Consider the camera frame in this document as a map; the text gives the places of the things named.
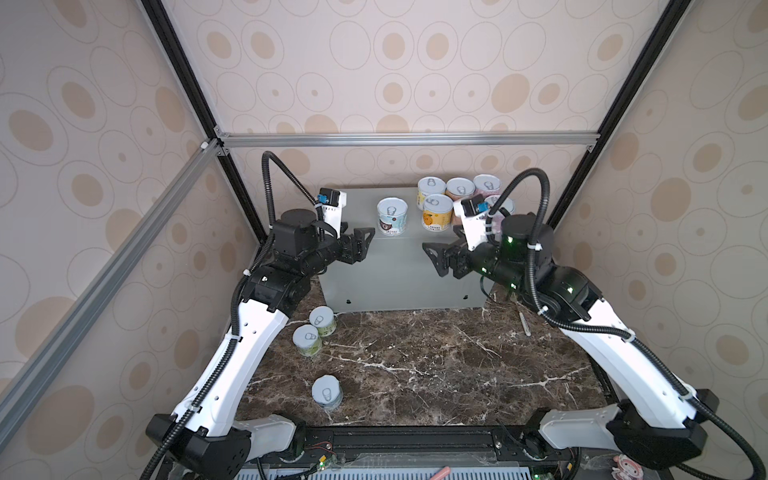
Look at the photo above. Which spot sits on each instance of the teal can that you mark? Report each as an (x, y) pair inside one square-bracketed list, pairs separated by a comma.
[(327, 392), (392, 216)]

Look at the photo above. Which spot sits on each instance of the left diagonal aluminium rail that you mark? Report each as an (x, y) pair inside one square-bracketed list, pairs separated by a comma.
[(45, 365)]

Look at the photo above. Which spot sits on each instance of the black base frame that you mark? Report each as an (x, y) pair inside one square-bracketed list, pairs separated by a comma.
[(418, 452)]

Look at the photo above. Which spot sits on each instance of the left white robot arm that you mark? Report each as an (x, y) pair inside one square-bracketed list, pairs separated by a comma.
[(202, 433)]

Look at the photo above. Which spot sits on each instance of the grey metal cabinet box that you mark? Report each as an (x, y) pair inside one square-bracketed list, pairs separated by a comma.
[(396, 273)]

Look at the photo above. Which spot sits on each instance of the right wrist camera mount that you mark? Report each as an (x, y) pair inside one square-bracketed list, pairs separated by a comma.
[(473, 213)]

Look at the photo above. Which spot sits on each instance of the pink toy figure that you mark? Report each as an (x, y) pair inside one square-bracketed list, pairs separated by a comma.
[(626, 469)]

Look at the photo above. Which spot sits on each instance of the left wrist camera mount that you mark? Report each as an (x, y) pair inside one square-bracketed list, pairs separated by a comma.
[(332, 202)]

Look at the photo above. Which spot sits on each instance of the yellow can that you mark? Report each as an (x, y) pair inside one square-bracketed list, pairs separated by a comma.
[(429, 186), (437, 212)]

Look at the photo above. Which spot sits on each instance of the pink marker pen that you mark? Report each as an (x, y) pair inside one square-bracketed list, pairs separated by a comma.
[(441, 474)]

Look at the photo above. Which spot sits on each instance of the brown orange can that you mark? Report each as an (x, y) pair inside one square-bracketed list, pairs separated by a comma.
[(458, 188)]

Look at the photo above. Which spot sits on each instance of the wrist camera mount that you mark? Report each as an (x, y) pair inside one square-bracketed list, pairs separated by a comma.
[(473, 213), (332, 202)]

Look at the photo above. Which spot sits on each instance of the green can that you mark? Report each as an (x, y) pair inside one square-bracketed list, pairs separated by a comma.
[(323, 319), (307, 339)]

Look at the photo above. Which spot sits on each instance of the white handled fork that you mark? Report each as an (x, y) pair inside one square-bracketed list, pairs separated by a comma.
[(524, 323)]

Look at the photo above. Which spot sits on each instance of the horizontal aluminium rail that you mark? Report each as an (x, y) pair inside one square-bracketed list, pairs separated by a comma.
[(423, 139)]

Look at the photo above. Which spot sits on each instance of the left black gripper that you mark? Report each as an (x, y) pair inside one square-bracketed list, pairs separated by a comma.
[(360, 248)]

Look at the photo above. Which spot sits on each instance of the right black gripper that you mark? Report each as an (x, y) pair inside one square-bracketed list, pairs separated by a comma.
[(459, 250)]

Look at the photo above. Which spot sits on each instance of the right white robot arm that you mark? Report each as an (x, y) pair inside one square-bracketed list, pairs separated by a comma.
[(658, 421)]

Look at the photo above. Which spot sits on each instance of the pink can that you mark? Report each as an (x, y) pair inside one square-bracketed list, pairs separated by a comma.
[(508, 204), (487, 184)]

